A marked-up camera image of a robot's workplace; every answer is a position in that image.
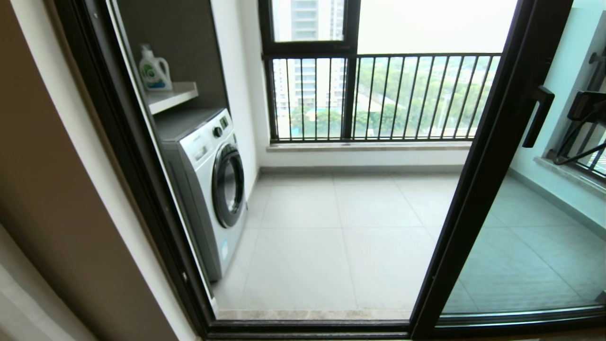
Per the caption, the black framed sliding glass door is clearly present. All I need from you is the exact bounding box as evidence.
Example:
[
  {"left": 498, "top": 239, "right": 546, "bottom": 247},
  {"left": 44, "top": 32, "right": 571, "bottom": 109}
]
[
  {"left": 410, "top": 0, "right": 606, "bottom": 340},
  {"left": 438, "top": 0, "right": 606, "bottom": 332}
]

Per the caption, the long stone window sill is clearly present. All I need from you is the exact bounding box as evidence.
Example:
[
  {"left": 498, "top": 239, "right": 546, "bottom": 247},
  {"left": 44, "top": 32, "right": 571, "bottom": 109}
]
[{"left": 265, "top": 141, "right": 472, "bottom": 153}]

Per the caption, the silver front-loading washing machine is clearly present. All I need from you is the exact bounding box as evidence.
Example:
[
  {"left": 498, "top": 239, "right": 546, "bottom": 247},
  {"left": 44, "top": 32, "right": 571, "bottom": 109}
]
[{"left": 156, "top": 108, "right": 248, "bottom": 282}]

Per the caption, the distant high-rise building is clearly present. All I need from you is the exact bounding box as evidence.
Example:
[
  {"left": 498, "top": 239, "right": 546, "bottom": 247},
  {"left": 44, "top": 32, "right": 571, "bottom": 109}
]
[{"left": 275, "top": 0, "right": 345, "bottom": 112}]

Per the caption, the long black metal window railing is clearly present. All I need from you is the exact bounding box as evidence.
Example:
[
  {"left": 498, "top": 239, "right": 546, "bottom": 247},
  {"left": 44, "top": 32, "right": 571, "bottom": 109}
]
[{"left": 263, "top": 53, "right": 501, "bottom": 143}]

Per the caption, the white detergent bottle green label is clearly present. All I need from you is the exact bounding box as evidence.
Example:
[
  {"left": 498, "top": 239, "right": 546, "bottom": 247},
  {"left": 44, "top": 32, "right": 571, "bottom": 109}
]
[{"left": 138, "top": 44, "right": 173, "bottom": 91}]

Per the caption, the short stone window sill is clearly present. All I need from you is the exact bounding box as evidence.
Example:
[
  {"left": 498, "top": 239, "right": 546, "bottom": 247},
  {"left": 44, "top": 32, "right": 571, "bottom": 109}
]
[{"left": 533, "top": 156, "right": 606, "bottom": 199}]

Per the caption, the short black metal window railing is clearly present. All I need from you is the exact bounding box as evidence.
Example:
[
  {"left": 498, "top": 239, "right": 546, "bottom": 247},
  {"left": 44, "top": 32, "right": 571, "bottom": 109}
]
[{"left": 547, "top": 47, "right": 606, "bottom": 183}]

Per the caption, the black window frame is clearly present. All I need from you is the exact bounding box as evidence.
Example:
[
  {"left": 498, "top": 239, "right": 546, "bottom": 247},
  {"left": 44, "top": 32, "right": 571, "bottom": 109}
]
[{"left": 258, "top": 0, "right": 361, "bottom": 143}]

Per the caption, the white wall shelf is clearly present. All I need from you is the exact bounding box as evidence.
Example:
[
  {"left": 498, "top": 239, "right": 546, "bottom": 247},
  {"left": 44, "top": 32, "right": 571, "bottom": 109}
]
[{"left": 147, "top": 81, "right": 199, "bottom": 115}]

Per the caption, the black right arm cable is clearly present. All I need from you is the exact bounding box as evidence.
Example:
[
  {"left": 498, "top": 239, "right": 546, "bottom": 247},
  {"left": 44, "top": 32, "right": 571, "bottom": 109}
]
[{"left": 553, "top": 108, "right": 606, "bottom": 166}]

